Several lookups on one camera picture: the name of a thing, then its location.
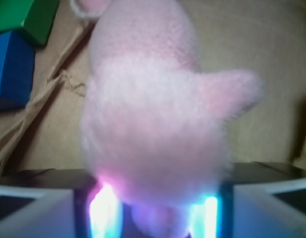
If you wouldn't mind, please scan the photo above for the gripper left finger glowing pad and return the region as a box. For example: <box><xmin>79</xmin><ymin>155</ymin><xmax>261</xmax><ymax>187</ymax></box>
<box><xmin>0</xmin><ymin>169</ymin><xmax>123</xmax><ymax>238</ymax></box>

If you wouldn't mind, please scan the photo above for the brown paper bag tray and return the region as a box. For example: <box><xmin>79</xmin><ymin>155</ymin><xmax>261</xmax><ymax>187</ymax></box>
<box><xmin>0</xmin><ymin>0</ymin><xmax>306</xmax><ymax>176</ymax></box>

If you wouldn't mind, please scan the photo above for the green wooden block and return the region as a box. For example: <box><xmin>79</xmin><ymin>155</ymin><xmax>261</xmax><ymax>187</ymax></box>
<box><xmin>0</xmin><ymin>0</ymin><xmax>60</xmax><ymax>46</ymax></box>

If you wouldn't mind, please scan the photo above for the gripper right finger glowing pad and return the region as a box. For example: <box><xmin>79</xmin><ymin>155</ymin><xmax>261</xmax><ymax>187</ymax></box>
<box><xmin>189</xmin><ymin>162</ymin><xmax>306</xmax><ymax>238</ymax></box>

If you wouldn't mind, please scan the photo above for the pink plush bunny toy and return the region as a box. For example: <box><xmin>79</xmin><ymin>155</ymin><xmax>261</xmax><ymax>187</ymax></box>
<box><xmin>70</xmin><ymin>0</ymin><xmax>264</xmax><ymax>238</ymax></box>

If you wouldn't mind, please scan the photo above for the blue wooden block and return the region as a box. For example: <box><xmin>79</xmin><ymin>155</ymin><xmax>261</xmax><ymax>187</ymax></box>
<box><xmin>0</xmin><ymin>31</ymin><xmax>35</xmax><ymax>112</ymax></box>

